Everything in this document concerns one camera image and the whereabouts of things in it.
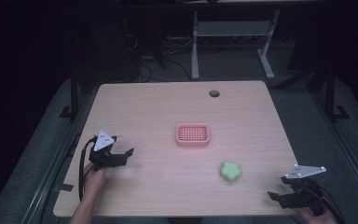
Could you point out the black metal stand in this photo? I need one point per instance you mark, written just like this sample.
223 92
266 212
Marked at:
73 93
331 93

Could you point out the green flower-shaped soap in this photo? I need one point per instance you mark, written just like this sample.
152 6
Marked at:
230 171

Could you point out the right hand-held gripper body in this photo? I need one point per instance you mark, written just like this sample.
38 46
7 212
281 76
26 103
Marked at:
304 189

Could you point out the white metal desk frame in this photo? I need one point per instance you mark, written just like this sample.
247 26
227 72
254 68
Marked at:
230 28

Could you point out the black clip on table edge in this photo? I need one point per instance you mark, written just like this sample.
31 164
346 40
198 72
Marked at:
64 187

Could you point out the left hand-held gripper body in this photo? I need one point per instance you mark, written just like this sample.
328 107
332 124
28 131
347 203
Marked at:
105 157

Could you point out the person's right hand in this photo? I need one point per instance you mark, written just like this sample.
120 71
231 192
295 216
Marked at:
318 217

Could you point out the person's left hand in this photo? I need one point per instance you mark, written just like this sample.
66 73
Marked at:
93 182

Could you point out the pink soap dish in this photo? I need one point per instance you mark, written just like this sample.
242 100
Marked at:
193 135

